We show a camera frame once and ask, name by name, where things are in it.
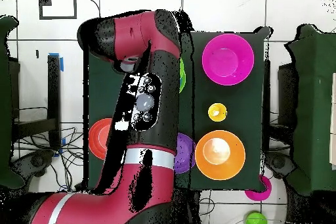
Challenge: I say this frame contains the green bowl on floor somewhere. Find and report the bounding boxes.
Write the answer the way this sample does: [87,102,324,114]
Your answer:
[245,210,268,224]

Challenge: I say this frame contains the orange plastic bowl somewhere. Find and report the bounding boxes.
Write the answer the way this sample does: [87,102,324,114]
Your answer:
[194,129,246,181]

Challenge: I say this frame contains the tangle of floor cables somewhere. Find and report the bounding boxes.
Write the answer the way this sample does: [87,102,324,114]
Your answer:
[12,126,85,192]

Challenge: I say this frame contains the purple plastic bowl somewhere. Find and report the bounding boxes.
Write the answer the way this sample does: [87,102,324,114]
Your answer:
[174,132,197,175]

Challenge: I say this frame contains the black floor cable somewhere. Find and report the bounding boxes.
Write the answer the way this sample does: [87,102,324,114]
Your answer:
[87,0,102,18]

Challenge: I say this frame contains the yellow plastic cup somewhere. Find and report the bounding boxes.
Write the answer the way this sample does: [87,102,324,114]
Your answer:
[207,102,228,123]

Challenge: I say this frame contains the pink bowl on floor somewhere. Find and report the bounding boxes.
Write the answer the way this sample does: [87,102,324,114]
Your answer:
[244,173,273,202]

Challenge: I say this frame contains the black pedestal leg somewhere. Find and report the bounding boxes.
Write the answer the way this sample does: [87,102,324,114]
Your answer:
[265,151,296,180]
[11,149,54,179]

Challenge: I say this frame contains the green cloth side table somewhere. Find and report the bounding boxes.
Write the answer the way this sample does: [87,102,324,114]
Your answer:
[0,14,26,190]
[284,23,336,197]

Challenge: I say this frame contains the blue tape strip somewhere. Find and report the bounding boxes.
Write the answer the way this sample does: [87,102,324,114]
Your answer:
[48,52,64,73]

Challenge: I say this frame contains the red plastic bowl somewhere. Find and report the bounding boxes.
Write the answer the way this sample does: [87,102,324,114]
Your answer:
[88,118,113,161]

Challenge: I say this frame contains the large pink plastic bowl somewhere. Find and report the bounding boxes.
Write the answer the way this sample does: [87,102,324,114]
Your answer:
[201,33,255,86]

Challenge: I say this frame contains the dark green table cloth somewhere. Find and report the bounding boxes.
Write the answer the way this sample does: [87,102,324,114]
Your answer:
[83,28,273,192]

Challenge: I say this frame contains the large green plastic bowl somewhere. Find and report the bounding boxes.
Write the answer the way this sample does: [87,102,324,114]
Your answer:
[178,56,187,94]

